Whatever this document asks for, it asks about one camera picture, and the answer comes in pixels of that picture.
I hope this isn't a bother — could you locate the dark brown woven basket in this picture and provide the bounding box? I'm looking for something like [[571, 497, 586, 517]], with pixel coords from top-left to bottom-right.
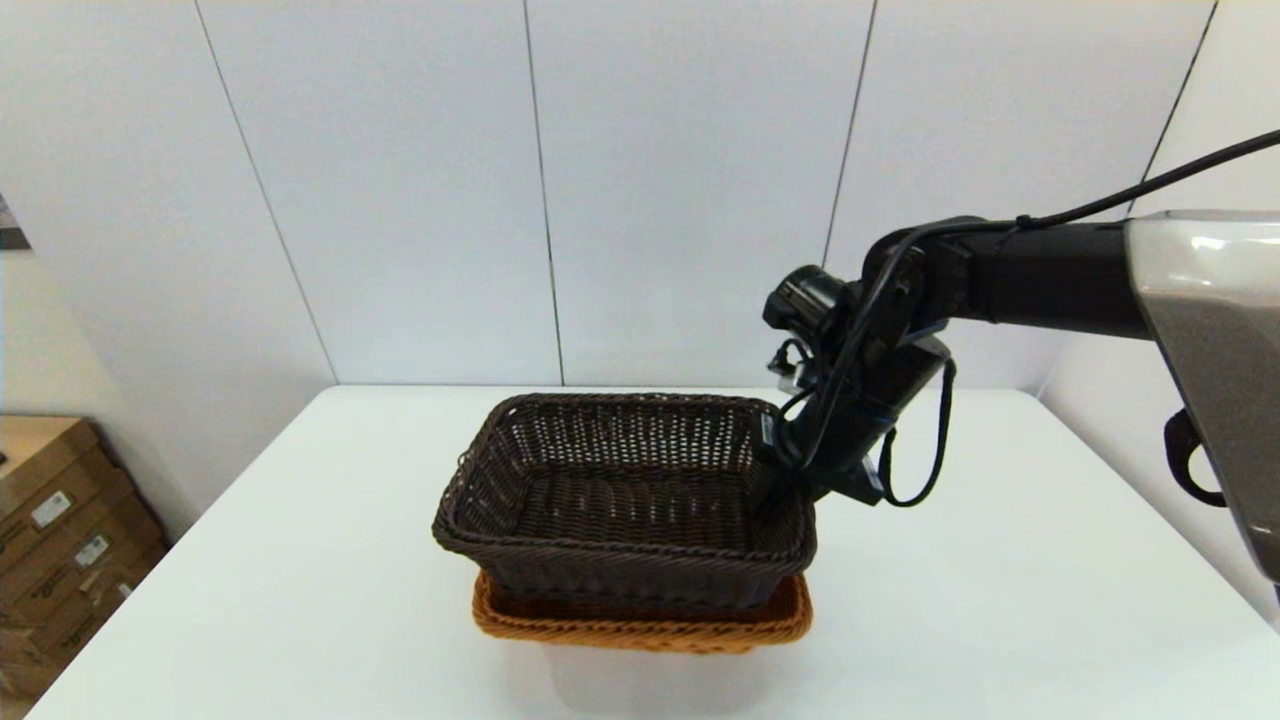
[[432, 392, 818, 613]]

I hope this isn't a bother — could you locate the orange woven basket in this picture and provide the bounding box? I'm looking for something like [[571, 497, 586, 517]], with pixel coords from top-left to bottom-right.
[[472, 570, 813, 655]]

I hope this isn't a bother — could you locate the brown cardboard box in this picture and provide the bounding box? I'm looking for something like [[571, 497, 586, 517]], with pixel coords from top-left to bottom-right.
[[0, 520, 172, 656], [0, 418, 126, 546], [0, 470, 151, 606], [0, 600, 111, 703]]

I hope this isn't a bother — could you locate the grey wall fixture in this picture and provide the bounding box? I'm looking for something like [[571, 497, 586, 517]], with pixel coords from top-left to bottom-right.
[[0, 190, 34, 253]]

